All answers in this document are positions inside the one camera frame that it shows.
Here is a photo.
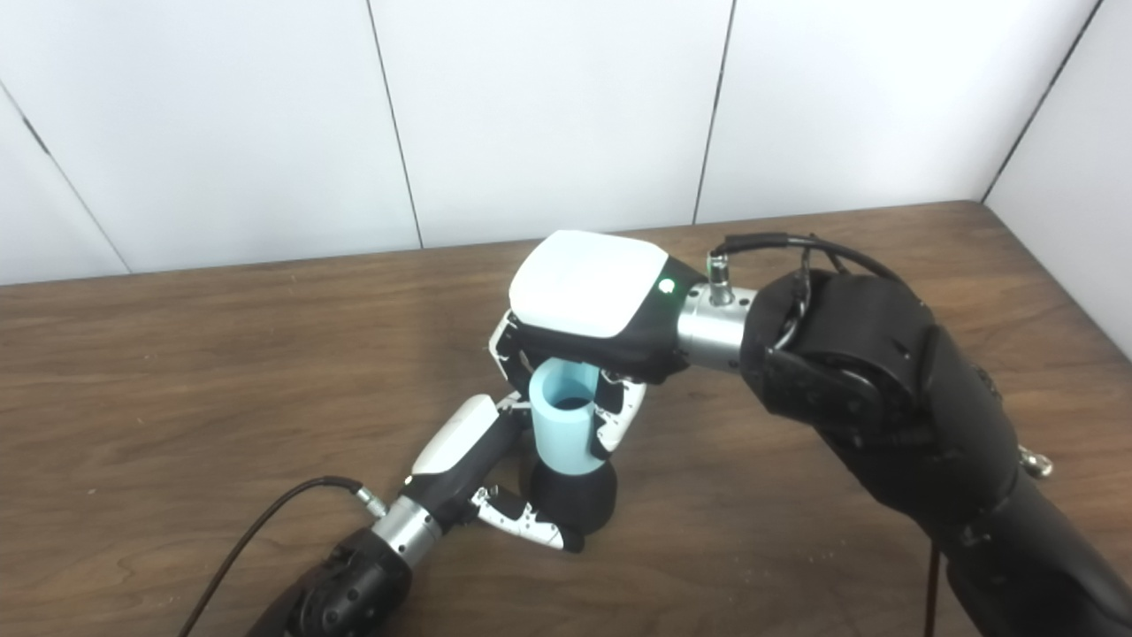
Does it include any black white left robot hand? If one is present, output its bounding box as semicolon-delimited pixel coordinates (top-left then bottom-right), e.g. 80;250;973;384
400;392;585;554

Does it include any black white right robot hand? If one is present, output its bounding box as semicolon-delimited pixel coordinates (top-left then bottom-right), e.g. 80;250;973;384
489;230;708;463

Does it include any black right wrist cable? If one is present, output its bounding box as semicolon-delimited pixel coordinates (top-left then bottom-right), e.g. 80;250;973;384
707;233;943;637

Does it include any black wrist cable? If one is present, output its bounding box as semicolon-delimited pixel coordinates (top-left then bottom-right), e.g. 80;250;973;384
707;233;943;637
180;476;388;637

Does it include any light-blue hose piece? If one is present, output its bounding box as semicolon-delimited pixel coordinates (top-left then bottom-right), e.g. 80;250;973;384
528;357;611;474

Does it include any black flared nozzle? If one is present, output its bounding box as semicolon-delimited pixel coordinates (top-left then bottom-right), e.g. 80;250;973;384
529;460;618;536

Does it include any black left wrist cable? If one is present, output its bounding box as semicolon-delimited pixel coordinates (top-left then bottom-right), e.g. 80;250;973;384
180;476;388;637

